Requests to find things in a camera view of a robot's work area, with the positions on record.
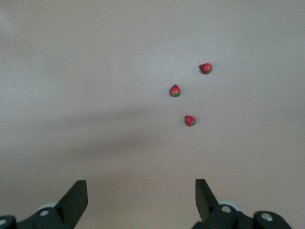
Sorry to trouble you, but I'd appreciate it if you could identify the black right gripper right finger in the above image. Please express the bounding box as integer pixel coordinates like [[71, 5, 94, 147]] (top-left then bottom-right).
[[192, 178, 293, 229]]

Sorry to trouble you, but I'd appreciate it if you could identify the brown table mat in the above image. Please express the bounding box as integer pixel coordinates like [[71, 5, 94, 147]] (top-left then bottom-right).
[[0, 0, 305, 229]]

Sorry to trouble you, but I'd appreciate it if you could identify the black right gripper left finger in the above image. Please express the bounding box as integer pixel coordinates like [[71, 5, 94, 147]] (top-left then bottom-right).
[[0, 180, 88, 229]]

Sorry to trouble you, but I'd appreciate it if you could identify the red strawberry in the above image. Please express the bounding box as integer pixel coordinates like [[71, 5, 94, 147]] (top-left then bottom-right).
[[169, 84, 182, 98], [184, 115, 197, 127], [199, 62, 213, 75]]

